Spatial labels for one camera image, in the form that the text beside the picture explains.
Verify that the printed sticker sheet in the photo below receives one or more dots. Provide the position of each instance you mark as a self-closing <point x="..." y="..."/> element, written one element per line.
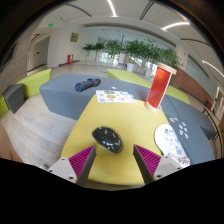
<point x="115" y="96"/>

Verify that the group of potted green plants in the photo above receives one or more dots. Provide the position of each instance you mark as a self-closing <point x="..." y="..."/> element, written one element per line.
<point x="136" y="50"/>

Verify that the white round printed mouse pad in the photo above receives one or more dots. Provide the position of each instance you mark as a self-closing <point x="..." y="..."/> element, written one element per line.
<point x="168" y="140"/>

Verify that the black computer mouse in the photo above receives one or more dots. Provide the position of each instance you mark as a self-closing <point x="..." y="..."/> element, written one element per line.
<point x="106" y="140"/>

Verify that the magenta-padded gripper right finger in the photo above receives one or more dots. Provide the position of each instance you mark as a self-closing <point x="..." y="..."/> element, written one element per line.
<point x="148" y="160"/>

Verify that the red fire extinguisher box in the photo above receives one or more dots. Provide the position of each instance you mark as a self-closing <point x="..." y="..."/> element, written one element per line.
<point x="70" y="59"/>

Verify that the gold wall plaque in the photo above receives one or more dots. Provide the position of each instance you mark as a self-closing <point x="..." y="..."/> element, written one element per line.
<point x="74" y="37"/>

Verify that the lime green upholstered bench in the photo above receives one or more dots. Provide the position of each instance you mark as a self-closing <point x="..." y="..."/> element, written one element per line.
<point x="126" y="76"/>

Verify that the dark blue folded umbrella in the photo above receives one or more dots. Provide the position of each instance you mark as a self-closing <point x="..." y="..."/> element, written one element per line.
<point x="86" y="84"/>

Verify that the grey modular upholstered bench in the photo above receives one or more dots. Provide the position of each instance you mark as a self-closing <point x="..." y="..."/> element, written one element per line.
<point x="63" y="96"/>

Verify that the scattered small stickers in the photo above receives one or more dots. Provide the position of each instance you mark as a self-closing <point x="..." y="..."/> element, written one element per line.
<point x="182" y="126"/>

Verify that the grey upholstered seat block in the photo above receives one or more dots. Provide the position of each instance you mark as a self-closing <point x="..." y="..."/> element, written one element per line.
<point x="13" y="96"/>

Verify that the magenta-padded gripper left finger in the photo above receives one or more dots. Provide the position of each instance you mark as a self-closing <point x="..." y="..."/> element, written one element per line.
<point x="81" y="160"/>

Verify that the lime green sofa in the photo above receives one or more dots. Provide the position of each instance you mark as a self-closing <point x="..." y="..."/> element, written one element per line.
<point x="35" y="81"/>

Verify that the wooden railing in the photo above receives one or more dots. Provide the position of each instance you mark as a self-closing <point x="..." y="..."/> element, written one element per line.
<point x="213" y="121"/>

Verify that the curved ceiling light strips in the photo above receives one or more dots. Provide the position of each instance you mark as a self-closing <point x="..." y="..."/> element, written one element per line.
<point x="112" y="9"/>

